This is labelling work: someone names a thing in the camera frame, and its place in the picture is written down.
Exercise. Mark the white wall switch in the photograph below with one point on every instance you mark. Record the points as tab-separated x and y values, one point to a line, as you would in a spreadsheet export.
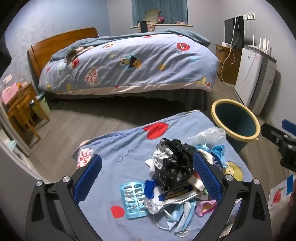
7	78

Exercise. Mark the yellow rimmed blue trash bin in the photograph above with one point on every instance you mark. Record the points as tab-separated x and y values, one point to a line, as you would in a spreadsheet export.
233	120

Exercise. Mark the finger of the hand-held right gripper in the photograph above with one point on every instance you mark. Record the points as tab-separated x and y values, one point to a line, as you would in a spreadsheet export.
281	143
290	126

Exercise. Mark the wooden bed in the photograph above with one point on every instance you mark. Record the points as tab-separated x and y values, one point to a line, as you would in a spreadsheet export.
46	44

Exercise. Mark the blue blister tray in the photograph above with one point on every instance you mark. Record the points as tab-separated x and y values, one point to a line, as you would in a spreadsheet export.
133	199

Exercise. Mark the pink printed packet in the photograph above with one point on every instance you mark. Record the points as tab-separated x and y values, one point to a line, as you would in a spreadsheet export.
205	208

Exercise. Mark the teal curtain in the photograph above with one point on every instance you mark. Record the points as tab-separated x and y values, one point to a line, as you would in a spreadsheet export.
171	11

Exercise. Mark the wooden windowsill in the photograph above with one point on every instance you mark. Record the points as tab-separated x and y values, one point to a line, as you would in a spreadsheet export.
185	25

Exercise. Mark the wooden nightstand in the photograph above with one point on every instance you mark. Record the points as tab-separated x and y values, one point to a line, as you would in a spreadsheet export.
20	104

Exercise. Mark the blue printed blanket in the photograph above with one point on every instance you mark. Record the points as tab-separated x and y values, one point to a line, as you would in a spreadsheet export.
111	148

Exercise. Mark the white wall hooks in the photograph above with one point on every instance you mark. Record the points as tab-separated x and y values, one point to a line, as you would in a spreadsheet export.
249	16

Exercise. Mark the checked bag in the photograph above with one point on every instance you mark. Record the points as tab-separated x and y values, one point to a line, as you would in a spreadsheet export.
150	26

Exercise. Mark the black monitor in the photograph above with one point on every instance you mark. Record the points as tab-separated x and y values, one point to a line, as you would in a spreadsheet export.
230	32

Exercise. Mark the black plastic bag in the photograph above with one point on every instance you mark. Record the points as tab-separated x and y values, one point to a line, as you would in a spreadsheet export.
173	160

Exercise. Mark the beige cushion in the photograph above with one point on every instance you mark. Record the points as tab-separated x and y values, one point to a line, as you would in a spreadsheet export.
152	16

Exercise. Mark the light blue face mask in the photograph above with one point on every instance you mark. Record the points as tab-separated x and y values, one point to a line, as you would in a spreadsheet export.
218	150

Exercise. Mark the strawberry print box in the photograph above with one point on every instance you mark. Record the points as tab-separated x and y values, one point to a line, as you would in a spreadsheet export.
277	194

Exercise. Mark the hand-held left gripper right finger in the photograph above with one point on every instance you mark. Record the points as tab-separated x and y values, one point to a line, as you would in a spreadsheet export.
205	176

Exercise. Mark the blue printed duvet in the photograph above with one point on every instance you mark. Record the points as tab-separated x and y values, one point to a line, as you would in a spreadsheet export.
138	74

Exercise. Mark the patterned pillow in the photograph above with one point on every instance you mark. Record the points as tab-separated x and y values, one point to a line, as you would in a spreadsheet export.
76	52

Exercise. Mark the clear plastic bag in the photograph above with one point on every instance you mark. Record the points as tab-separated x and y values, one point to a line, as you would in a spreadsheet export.
208	135

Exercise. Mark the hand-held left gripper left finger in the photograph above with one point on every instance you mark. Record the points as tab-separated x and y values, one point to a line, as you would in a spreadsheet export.
89	176

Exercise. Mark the white router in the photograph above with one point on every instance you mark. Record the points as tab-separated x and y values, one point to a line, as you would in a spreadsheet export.
263	46

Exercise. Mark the blue wet wipes pack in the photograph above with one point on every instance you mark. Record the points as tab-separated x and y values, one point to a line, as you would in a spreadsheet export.
175	194

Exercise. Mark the pink box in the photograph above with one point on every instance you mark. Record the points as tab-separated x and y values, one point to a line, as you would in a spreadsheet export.
9	92

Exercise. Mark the white grey air purifier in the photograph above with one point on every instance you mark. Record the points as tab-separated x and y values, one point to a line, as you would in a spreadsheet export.
247	74

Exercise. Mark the wooden cabinet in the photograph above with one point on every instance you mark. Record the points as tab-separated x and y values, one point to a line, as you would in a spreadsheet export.
227	74

